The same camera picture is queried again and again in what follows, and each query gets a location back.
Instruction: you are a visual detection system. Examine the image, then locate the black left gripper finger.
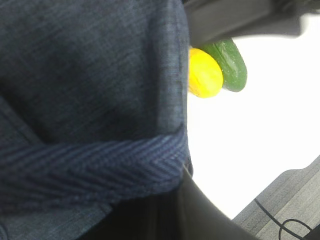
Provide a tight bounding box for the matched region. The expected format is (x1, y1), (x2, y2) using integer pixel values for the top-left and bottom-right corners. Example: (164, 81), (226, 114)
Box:
(174, 172), (263, 240)

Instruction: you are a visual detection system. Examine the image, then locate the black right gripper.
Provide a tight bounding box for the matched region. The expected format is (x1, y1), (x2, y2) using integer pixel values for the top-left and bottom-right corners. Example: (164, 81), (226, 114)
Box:
(183, 0), (320, 47)

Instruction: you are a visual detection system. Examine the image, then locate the green cucumber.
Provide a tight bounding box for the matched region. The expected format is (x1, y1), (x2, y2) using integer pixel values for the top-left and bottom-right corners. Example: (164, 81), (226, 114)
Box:
(200, 38), (248, 92)

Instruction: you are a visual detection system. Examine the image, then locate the yellow lemon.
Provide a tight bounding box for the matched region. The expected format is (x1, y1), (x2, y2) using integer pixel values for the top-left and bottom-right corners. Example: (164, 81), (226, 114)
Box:
(188, 48), (224, 99)

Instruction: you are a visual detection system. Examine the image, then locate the dark blue lunch bag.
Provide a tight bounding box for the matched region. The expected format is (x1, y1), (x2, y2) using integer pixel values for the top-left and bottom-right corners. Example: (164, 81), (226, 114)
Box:
(0, 0), (190, 240)

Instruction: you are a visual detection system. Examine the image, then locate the black floor cable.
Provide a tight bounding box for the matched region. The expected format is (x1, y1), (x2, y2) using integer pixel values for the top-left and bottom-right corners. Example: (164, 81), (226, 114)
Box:
(253, 198), (316, 240)

